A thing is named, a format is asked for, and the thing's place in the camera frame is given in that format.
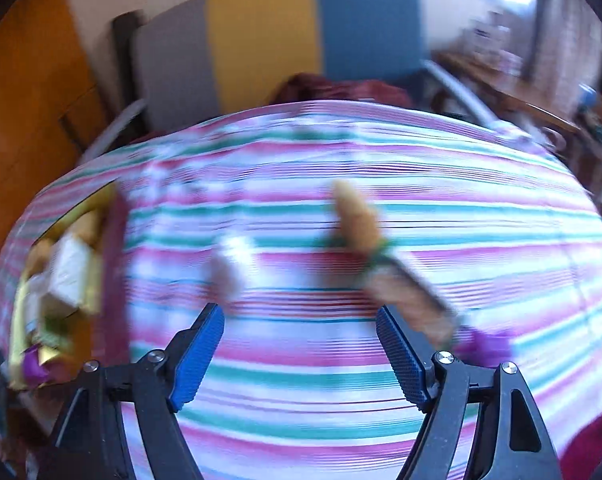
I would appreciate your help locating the small yellow sponge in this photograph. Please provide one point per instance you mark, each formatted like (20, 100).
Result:
(356, 220)

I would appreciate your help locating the maroon cloth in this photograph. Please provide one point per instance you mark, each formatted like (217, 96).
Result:
(341, 90)

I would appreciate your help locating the striped curtain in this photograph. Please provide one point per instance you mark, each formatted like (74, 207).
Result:
(566, 35)

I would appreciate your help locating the blue round container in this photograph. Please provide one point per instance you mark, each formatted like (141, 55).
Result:
(588, 97)

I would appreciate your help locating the wooden desk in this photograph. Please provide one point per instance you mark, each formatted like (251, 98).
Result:
(511, 87)

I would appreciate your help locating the maroon box with yellow inside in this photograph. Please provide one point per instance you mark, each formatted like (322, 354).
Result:
(113, 260)

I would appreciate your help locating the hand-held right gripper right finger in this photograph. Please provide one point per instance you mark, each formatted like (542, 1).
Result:
(401, 355)

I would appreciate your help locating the crumpled white plastic bag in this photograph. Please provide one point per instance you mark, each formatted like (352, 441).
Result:
(231, 267)

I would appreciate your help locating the orange wooden door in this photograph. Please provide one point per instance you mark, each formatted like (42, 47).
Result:
(26, 110)

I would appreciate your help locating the white cardboard box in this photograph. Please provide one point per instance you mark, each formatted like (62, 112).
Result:
(71, 270)

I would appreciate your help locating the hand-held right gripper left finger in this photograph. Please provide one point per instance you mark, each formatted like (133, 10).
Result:
(196, 360)

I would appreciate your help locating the white appliance box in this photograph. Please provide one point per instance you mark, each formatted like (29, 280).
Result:
(488, 35)

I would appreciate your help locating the green-edged snack packet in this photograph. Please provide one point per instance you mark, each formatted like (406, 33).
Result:
(411, 300)

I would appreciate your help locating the striped tablecloth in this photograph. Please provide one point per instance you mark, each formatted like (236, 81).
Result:
(306, 385)

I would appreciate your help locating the purple snack packet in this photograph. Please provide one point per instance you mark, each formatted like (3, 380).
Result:
(483, 345)
(33, 365)

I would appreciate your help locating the grey yellow blue panel chair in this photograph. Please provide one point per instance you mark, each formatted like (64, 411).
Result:
(261, 45)

